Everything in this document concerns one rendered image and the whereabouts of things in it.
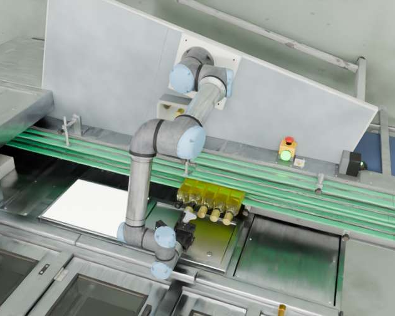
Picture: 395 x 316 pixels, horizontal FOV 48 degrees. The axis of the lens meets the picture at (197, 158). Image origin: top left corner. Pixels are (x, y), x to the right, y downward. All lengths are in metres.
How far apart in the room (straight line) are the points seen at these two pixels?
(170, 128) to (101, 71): 0.90
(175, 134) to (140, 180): 0.22
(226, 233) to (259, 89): 0.66
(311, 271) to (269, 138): 0.63
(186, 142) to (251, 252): 0.76
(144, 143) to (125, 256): 0.61
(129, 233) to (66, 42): 1.10
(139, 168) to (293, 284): 0.82
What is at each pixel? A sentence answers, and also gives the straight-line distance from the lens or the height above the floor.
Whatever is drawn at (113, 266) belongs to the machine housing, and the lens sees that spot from 1.93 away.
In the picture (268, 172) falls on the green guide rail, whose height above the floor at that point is 0.92.
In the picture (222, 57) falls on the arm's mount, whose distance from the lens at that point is 1.97.
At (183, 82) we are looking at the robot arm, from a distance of 1.81.
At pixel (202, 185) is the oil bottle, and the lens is 2.04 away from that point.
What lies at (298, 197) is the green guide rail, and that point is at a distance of 2.01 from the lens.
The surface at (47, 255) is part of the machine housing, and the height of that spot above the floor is 1.47.
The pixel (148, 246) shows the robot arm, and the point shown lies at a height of 1.52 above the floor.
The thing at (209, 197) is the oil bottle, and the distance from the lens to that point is 1.98.
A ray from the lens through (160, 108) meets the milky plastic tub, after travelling 2.12.
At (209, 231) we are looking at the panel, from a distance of 2.04.
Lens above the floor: 2.58
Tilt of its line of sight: 54 degrees down
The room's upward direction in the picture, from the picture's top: 148 degrees counter-clockwise
